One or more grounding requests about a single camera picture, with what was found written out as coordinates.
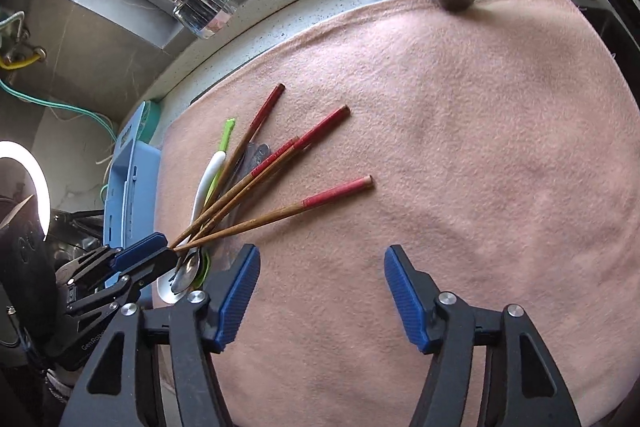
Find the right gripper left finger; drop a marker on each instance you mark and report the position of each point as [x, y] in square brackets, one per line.
[120, 384]

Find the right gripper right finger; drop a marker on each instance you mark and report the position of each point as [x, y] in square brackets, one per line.
[522, 384]

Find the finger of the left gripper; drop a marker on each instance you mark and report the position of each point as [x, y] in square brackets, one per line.
[150, 255]

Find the wooden chopstick red tip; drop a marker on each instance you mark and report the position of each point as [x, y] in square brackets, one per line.
[239, 151]
[305, 141]
[327, 197]
[211, 211]

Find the metal spoon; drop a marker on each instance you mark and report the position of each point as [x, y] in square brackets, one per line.
[186, 274]

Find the blue plastic drainer basket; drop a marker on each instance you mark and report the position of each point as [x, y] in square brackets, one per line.
[131, 186]

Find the green plastic spoon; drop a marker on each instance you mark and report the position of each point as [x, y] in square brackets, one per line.
[225, 146]

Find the pink cloth mat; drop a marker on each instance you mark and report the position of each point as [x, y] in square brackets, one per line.
[504, 147]

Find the white spoon long handle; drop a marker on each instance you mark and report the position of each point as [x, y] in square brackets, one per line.
[163, 284]

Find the white ring light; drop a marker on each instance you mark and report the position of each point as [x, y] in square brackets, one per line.
[20, 154]

